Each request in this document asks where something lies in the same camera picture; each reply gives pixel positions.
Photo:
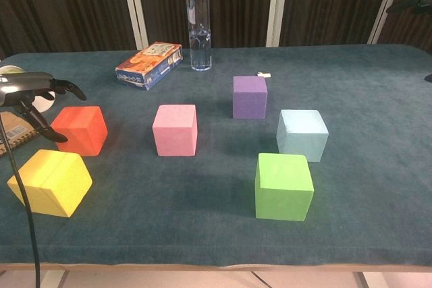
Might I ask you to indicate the teal table cloth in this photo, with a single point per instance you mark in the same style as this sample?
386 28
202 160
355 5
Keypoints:
202 234

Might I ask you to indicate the clear tennis ball tube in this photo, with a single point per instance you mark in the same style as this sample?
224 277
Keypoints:
45 104

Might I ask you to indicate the clear plastic water bottle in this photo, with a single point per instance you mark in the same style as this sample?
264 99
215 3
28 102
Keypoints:
200 31

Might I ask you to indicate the green foam cube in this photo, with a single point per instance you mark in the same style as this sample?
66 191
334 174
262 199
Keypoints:
283 190

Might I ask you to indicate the small white object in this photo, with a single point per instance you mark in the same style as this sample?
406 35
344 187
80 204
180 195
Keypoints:
264 74

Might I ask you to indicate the purple foam cube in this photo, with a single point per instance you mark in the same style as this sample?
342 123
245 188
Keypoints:
249 99

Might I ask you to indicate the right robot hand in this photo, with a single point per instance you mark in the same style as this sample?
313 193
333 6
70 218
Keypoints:
418 3

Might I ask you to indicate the yellow foam cube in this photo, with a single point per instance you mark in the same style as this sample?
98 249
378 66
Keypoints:
57 183

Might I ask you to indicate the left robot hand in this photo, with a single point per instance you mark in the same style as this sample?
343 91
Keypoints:
20 85

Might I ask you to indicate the orange foam cube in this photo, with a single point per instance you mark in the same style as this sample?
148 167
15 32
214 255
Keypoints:
84 133

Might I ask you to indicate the pink foam cube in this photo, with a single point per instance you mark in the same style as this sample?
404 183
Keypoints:
175 133

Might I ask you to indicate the brown spiral notebook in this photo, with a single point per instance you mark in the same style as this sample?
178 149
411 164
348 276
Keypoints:
22 133

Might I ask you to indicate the white partition post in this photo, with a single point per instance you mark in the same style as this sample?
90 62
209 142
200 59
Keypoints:
135 8
277 4
386 4

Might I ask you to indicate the light blue foam cube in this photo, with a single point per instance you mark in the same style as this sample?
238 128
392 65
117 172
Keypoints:
300 136

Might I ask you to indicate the blue orange biscuit box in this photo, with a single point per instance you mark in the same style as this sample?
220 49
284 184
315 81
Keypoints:
148 65

